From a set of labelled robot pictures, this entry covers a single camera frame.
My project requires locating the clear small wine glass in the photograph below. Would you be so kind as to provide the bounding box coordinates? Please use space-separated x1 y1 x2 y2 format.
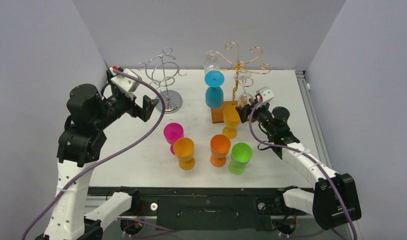
233 70 254 107

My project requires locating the gold wire glass rack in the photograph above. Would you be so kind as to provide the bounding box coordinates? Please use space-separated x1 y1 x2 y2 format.
204 42 272 124

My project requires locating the blue plastic wine glass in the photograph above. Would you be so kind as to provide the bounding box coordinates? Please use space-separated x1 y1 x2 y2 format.
204 70 225 109

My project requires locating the clear patterned wine glass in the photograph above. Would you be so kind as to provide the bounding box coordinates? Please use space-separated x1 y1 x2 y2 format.
203 50 221 75

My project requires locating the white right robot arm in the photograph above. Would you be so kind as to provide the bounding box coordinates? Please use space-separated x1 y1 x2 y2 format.
233 103 362 230

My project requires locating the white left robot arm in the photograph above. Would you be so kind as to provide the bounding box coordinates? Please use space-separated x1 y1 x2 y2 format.
39 66 162 240

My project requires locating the yellow wine glass at back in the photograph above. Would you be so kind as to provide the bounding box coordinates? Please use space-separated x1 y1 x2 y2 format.
222 105 241 140

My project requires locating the yellow wine glass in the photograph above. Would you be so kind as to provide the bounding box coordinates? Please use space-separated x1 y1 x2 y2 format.
222 105 241 140
173 137 195 171

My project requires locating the pink plastic wine glass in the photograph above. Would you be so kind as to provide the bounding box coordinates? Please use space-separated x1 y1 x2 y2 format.
163 122 184 155

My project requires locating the orange plastic wine glass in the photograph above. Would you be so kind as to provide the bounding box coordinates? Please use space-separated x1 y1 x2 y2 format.
210 134 231 168

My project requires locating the green plastic wine glass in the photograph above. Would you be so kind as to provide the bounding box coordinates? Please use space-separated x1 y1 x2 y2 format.
228 142 253 175

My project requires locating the yellow wine glass in front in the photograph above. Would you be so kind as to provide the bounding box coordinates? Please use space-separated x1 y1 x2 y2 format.
173 137 195 171

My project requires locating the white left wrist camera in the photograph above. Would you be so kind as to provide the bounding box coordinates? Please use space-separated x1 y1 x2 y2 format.
109 67 140 100

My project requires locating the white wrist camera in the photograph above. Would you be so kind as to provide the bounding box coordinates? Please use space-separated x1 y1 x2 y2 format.
109 67 140 100
255 86 275 105

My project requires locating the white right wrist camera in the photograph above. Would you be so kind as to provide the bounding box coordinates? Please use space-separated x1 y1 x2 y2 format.
255 86 275 105

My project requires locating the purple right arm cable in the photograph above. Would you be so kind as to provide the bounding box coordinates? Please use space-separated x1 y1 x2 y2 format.
248 100 358 240

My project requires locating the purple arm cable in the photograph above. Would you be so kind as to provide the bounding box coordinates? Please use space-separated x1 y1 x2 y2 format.
248 100 358 240
21 68 166 240

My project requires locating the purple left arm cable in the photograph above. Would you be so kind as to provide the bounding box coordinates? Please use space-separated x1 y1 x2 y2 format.
21 68 166 240

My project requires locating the silver wire glass rack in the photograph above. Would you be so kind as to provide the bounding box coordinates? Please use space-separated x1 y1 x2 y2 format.
138 47 187 114

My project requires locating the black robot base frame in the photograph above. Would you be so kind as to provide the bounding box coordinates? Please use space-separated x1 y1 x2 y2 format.
88 186 304 240

